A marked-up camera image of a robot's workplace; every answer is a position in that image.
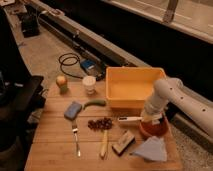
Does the metal fork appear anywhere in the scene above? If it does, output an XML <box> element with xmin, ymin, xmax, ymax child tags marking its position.
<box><xmin>72</xmin><ymin>121</ymin><xmax>81</xmax><ymax>157</ymax></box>

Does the black coiled cable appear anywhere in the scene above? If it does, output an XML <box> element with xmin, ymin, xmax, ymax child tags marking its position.
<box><xmin>58</xmin><ymin>52</ymin><xmax>84</xmax><ymax>80</ymax></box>

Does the blue folded cloth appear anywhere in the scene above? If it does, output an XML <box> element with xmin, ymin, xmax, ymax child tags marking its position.
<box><xmin>131</xmin><ymin>136</ymin><xmax>167</xmax><ymax>162</ymax></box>

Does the yellow plastic bin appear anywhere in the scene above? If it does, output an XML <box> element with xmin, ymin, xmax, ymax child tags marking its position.
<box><xmin>106</xmin><ymin>67</ymin><xmax>166</xmax><ymax>109</ymax></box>

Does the apple on green cup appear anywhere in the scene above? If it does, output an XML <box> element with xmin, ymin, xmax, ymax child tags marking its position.
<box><xmin>56</xmin><ymin>75</ymin><xmax>68</xmax><ymax>94</ymax></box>

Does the white cup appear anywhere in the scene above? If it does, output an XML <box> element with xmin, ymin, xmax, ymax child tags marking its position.
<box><xmin>82</xmin><ymin>76</ymin><xmax>96</xmax><ymax>94</ymax></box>

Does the red bowl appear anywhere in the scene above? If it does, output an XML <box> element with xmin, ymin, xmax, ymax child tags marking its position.
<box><xmin>139</xmin><ymin>116</ymin><xmax>168</xmax><ymax>139</ymax></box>

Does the yellow handled knife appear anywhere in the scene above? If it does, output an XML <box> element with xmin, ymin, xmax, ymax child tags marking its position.
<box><xmin>100</xmin><ymin>130</ymin><xmax>108</xmax><ymax>159</ymax></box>

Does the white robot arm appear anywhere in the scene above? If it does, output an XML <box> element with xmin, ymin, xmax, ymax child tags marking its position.
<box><xmin>141</xmin><ymin>78</ymin><xmax>213</xmax><ymax>138</ymax></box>

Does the wooden block eraser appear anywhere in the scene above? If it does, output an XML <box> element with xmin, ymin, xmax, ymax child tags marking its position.
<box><xmin>112</xmin><ymin>130</ymin><xmax>135</xmax><ymax>156</ymax></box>

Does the blue power box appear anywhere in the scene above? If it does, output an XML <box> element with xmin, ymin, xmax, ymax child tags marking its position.
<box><xmin>80</xmin><ymin>59</ymin><xmax>105</xmax><ymax>81</ymax></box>

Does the bunch of dark grapes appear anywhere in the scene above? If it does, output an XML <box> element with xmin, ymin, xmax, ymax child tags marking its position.
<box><xmin>88</xmin><ymin>117</ymin><xmax>113</xmax><ymax>131</ymax></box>

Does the green chili pepper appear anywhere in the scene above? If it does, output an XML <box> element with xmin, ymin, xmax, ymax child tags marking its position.
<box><xmin>83</xmin><ymin>99</ymin><xmax>106</xmax><ymax>110</ymax></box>

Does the blue sponge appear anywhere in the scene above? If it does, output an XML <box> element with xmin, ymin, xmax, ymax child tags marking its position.
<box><xmin>64</xmin><ymin>101</ymin><xmax>82</xmax><ymax>120</ymax></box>

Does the black box on floor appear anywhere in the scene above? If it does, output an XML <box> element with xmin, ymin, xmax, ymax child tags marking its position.
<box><xmin>21</xmin><ymin>13</ymin><xmax>40</xmax><ymax>38</ymax></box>

